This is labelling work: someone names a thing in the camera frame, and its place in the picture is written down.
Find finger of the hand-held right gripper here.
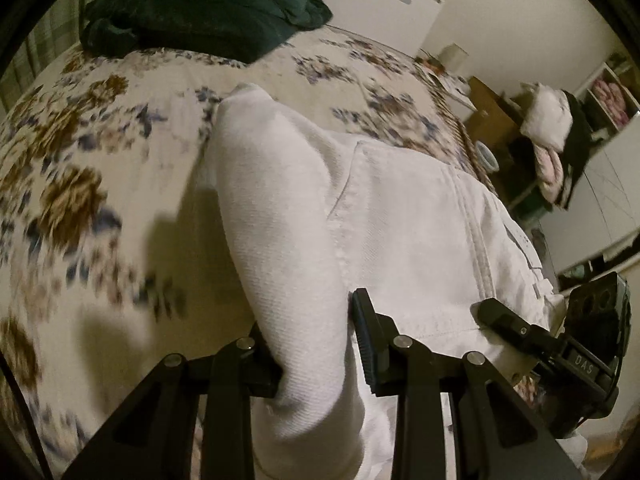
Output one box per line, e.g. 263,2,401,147
477,298,566,361

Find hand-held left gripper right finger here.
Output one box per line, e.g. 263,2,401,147
351,288,583,480

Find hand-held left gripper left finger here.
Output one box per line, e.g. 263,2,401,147
62,324,283,480

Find white pants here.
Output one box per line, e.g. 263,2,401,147
202,82,568,480

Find white wardrobe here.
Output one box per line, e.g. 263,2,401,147
537,50,640,278

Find pink garment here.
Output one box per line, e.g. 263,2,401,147
531,144,565,206

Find grey trash bin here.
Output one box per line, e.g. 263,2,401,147
475,140,500,173

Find cardboard box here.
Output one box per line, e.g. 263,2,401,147
464,76,523,161

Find white garment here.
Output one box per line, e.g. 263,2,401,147
520,84,574,152

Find pink folded quilt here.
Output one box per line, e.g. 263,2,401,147
590,76,632,125

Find cream jar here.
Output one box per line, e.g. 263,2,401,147
439,42,469,70

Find bed with floral sheet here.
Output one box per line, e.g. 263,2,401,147
0,25,501,480

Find white headboard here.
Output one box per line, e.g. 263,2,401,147
280,0,446,58

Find dark green blanket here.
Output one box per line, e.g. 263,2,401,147
80,0,334,66

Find green curtain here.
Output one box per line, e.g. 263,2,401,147
10,0,131,91

